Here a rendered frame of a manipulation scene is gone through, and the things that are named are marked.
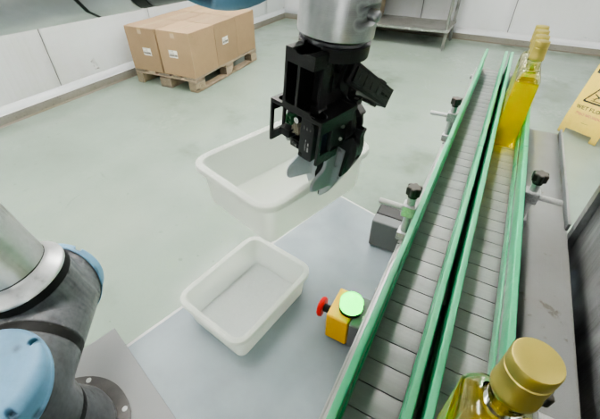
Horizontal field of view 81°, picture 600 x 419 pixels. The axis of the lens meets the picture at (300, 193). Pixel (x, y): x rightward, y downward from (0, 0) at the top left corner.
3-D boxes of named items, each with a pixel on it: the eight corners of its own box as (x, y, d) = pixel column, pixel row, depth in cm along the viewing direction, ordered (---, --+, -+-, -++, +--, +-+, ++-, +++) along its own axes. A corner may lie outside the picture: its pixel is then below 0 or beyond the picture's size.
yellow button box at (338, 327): (357, 353, 67) (362, 331, 62) (321, 335, 70) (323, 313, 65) (370, 323, 72) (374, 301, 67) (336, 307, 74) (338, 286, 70)
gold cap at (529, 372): (552, 398, 26) (580, 370, 23) (520, 423, 25) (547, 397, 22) (509, 356, 29) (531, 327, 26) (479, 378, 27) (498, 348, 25)
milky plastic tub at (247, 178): (197, 206, 56) (187, 160, 51) (297, 154, 69) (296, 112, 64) (270, 264, 47) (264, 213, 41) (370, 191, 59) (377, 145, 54)
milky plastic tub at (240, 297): (182, 322, 73) (173, 297, 68) (256, 257, 87) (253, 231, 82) (243, 374, 65) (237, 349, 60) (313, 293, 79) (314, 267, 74)
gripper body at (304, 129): (267, 142, 41) (270, 35, 33) (313, 118, 46) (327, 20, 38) (317, 172, 38) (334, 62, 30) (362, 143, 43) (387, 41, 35)
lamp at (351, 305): (357, 322, 64) (359, 313, 62) (335, 312, 65) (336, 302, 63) (366, 303, 67) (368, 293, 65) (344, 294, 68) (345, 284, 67)
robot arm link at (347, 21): (334, -27, 36) (405, -7, 32) (328, 21, 39) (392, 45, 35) (282, -19, 31) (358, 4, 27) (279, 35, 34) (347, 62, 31)
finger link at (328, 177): (295, 208, 47) (301, 151, 41) (323, 188, 50) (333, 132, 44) (313, 221, 45) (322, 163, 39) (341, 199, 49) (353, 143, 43)
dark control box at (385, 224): (398, 255, 86) (404, 230, 81) (367, 245, 89) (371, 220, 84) (407, 235, 92) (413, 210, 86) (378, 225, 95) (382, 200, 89)
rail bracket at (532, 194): (545, 238, 73) (576, 186, 65) (508, 227, 76) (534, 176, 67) (545, 226, 76) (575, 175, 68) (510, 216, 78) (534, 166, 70)
